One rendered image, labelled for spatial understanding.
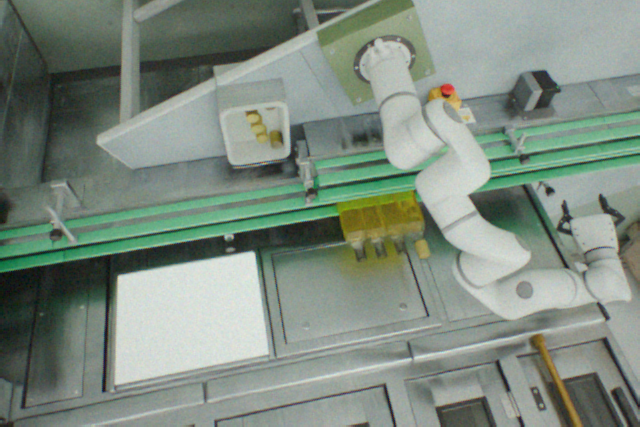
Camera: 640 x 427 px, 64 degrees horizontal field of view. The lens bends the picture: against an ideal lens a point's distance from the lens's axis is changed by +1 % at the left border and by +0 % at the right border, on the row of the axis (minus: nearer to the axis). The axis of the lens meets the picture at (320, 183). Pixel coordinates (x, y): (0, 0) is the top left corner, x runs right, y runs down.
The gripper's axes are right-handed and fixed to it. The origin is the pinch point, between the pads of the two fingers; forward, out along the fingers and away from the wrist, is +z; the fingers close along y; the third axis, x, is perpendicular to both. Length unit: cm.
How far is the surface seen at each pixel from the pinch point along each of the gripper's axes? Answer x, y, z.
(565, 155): -3.8, 0.2, 17.9
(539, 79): 14.8, -3.4, 33.5
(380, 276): 1, -58, -13
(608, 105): -0.7, 15.0, 30.0
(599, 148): -8.0, 10.5, 20.4
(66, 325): 31, -143, -25
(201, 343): 21, -105, -32
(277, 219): 20, -83, 2
